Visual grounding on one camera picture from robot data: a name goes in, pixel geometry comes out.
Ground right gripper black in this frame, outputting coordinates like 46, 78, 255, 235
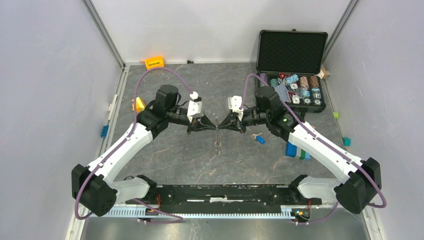
218, 108, 270, 134

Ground key with blue tag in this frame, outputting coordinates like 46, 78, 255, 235
251, 133, 266, 144

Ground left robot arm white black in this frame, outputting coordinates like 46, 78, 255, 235
71, 84, 215, 220

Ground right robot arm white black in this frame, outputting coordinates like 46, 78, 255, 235
219, 86, 387, 214

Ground playing card deck blue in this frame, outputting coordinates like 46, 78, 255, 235
274, 84, 291, 103

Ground blue green white brick stack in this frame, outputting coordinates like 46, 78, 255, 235
285, 142, 311, 161

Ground yellow orange brick stack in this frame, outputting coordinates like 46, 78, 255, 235
131, 97, 146, 113

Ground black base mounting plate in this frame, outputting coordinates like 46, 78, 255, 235
141, 184, 323, 214

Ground orange toothed block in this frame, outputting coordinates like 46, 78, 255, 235
144, 55, 165, 70

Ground black poker chip case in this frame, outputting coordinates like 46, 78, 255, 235
256, 30, 328, 113

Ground wooden block behind case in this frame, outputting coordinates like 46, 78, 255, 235
317, 66, 331, 80

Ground teal cube right edge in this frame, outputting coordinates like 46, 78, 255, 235
342, 136, 351, 147

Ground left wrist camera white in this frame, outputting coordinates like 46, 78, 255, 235
186, 91, 204, 123

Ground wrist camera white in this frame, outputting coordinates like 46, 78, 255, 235
186, 91, 204, 123
227, 95, 244, 114

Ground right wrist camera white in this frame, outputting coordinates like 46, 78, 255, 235
227, 95, 244, 114

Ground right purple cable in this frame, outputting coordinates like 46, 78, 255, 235
242, 73, 387, 226

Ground purple cable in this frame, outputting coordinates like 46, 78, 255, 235
242, 73, 387, 226
74, 66, 196, 225

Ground white toothed cable rail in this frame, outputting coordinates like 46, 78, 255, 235
86, 206, 299, 220

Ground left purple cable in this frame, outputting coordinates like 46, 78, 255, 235
74, 66, 196, 225

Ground blue cube left rail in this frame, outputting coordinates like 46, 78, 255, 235
100, 125, 109, 139

